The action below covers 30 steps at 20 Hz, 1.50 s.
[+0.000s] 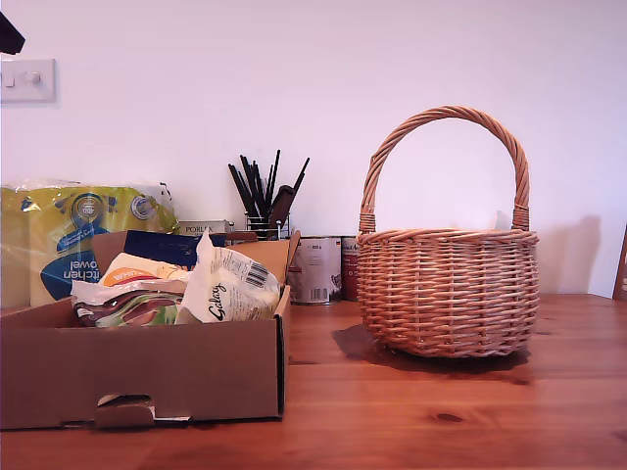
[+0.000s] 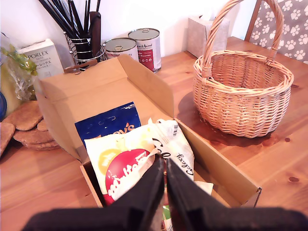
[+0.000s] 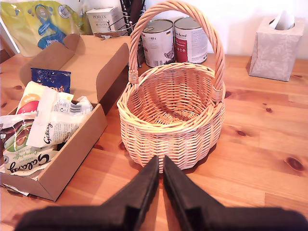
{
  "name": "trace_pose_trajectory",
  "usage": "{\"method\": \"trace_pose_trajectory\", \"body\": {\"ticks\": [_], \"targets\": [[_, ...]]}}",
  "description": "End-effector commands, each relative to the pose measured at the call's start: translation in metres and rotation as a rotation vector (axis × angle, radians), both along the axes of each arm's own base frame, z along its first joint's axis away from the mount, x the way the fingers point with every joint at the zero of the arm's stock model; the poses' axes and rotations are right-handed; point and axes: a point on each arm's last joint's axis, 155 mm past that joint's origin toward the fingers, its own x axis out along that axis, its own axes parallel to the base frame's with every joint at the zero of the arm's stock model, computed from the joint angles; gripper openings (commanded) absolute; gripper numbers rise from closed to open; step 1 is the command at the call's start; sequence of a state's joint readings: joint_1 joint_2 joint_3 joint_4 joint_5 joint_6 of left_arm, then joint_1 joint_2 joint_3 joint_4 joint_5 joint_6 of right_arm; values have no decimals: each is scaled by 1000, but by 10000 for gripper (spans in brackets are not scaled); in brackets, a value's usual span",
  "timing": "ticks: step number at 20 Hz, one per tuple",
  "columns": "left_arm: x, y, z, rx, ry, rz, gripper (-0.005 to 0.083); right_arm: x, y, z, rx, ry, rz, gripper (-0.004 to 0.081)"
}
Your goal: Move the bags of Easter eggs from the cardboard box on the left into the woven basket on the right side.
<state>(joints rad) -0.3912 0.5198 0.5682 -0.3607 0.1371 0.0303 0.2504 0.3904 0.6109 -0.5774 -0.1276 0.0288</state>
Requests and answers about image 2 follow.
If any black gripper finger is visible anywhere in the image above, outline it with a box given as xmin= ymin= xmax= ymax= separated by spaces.
xmin=166 ymin=158 xmax=226 ymax=231
xmin=108 ymin=157 xmax=166 ymax=231

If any white Galaxy egg bag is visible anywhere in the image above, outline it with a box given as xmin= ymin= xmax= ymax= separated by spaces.
xmin=146 ymin=117 xmax=195 ymax=182

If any red white Maltesers bag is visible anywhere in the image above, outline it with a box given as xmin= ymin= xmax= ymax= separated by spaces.
xmin=83 ymin=122 xmax=167 ymax=206

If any dark blue egg bag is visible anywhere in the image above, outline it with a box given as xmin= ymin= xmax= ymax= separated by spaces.
xmin=74 ymin=101 xmax=142 ymax=149

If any woven wicker basket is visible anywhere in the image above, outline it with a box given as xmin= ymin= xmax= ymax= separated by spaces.
xmin=193 ymin=0 xmax=295 ymax=139

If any brown cardboard box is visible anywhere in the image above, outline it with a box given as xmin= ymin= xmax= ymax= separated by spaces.
xmin=33 ymin=54 xmax=262 ymax=209

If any grey tissue box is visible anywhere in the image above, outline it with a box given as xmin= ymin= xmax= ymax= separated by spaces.
xmin=187 ymin=14 xmax=231 ymax=58

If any white Porlex box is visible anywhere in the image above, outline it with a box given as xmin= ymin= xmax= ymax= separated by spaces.
xmin=18 ymin=38 xmax=64 ymax=80

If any red label tin can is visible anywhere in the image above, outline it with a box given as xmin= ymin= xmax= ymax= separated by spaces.
xmin=128 ymin=28 xmax=162 ymax=73

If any white label tin can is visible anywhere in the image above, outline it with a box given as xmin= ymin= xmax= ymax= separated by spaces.
xmin=102 ymin=37 xmax=140 ymax=62

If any blue round object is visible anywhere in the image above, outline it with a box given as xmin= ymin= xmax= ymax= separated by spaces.
xmin=0 ymin=91 xmax=8 ymax=122

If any paw print chair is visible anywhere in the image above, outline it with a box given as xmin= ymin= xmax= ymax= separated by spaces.
xmin=244 ymin=0 xmax=308 ymax=61

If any chrome wire utensil holder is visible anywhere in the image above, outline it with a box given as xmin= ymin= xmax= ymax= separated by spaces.
xmin=64 ymin=31 xmax=106 ymax=72

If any dark brown wooden handle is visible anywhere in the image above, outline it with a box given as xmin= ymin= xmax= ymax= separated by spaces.
xmin=89 ymin=11 xmax=102 ymax=57

